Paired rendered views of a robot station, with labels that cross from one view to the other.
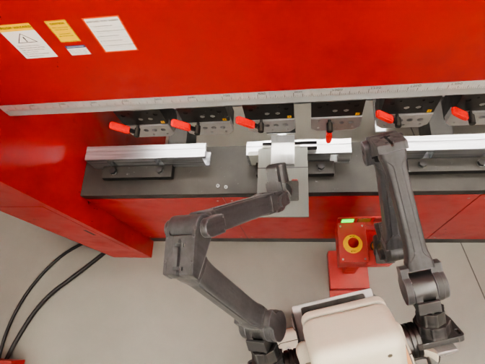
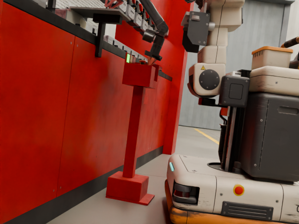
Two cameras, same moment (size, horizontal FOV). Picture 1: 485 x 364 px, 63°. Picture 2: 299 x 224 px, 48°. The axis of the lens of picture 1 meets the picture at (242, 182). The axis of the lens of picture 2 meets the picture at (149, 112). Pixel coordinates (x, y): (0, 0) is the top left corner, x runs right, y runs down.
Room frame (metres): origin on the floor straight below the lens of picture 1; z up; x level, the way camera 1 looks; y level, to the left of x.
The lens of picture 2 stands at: (0.47, 1.63, 0.59)
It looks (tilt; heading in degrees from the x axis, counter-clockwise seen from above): 2 degrees down; 261
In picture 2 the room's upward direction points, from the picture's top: 7 degrees clockwise
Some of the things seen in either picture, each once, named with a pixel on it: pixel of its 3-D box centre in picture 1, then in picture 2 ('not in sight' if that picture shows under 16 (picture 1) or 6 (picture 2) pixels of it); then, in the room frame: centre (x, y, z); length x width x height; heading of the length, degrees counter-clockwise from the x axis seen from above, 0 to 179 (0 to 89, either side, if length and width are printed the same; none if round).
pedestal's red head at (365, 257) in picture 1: (364, 243); (141, 71); (0.23, -0.35, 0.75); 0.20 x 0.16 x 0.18; 69
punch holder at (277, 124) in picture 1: (270, 107); not in sight; (0.64, -0.17, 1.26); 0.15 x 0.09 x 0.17; 67
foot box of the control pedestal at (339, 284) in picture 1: (347, 275); (131, 187); (0.20, -0.33, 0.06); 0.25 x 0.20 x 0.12; 159
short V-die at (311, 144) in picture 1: (289, 145); (76, 15); (0.63, -0.21, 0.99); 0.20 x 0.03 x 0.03; 67
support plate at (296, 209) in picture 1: (282, 181); (101, 13); (0.50, -0.13, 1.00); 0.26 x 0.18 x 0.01; 157
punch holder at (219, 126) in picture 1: (207, 110); not in sight; (0.72, 0.02, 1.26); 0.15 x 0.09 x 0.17; 67
